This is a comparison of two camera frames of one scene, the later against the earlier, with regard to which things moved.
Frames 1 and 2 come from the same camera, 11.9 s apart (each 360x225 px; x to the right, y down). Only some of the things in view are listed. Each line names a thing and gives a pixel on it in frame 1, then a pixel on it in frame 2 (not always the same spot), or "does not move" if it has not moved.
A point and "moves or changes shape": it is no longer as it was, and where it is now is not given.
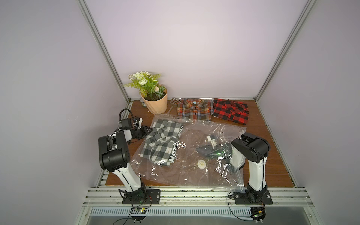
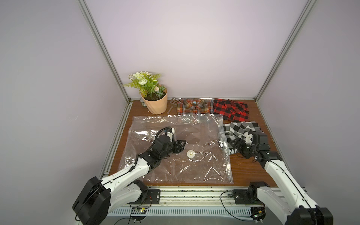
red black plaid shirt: x=229 y=109 does not move
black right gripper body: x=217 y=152 to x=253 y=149
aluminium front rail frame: x=107 y=201 does not move
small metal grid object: x=174 y=101 does not move
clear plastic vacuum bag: x=175 y=152 moves or changes shape
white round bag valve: x=201 y=164 to x=191 y=153
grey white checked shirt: x=159 y=146 to x=238 y=130
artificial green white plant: x=146 y=82 does not move
